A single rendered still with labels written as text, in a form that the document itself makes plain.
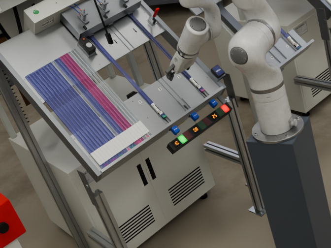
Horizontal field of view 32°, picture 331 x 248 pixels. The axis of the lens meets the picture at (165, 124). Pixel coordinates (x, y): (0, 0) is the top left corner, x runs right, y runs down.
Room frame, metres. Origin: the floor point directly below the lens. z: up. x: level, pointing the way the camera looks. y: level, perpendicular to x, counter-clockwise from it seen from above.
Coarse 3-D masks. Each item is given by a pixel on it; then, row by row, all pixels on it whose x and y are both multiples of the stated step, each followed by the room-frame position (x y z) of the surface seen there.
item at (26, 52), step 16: (144, 16) 2.50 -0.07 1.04; (32, 32) 2.40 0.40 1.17; (48, 32) 2.40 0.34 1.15; (64, 32) 2.41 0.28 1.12; (96, 32) 2.42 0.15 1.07; (112, 32) 2.42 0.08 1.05; (128, 32) 2.43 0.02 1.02; (160, 32) 2.43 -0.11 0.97; (0, 48) 2.32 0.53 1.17; (16, 48) 2.33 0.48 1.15; (32, 48) 2.33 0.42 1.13; (48, 48) 2.34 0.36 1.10; (64, 48) 2.34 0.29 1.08; (96, 48) 2.35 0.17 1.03; (112, 48) 2.35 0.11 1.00; (128, 48) 2.35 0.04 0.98; (16, 64) 2.26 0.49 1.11; (32, 64) 2.27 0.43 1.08; (96, 64) 2.28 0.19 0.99
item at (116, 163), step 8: (208, 96) 2.15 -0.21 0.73; (216, 96) 2.20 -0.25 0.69; (200, 104) 2.12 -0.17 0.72; (184, 112) 2.08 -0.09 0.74; (192, 112) 2.12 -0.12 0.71; (176, 120) 2.05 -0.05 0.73; (184, 120) 2.11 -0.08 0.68; (168, 128) 2.05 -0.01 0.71; (152, 136) 1.99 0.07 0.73; (160, 136) 2.04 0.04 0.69; (144, 144) 1.97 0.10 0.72; (128, 152) 1.93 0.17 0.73; (136, 152) 1.97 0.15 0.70; (120, 160) 1.91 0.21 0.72; (104, 168) 1.87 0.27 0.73; (112, 168) 1.91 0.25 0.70; (104, 176) 1.90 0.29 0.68
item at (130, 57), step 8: (32, 0) 2.56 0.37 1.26; (40, 0) 2.58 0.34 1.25; (24, 8) 2.54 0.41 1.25; (0, 16) 2.48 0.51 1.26; (8, 16) 2.50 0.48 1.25; (8, 24) 2.49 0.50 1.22; (16, 24) 2.51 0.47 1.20; (0, 32) 2.47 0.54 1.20; (8, 32) 2.48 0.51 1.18; (16, 32) 2.50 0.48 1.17; (128, 56) 2.76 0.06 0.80; (136, 64) 2.77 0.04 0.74; (112, 72) 2.99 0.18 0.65; (136, 72) 2.76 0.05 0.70; (136, 80) 2.76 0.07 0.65; (0, 104) 2.68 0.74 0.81; (0, 112) 2.67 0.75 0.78; (8, 120) 2.68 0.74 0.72; (8, 128) 2.67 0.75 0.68; (16, 136) 2.67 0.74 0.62
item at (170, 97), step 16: (160, 80) 2.23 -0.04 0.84; (176, 80) 2.23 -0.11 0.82; (208, 80) 2.24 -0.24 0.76; (160, 96) 2.16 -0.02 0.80; (176, 96) 2.17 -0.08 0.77; (192, 96) 2.17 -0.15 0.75; (144, 112) 2.10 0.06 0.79; (176, 112) 2.10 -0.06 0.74; (160, 128) 2.04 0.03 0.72; (80, 144) 1.97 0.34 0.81
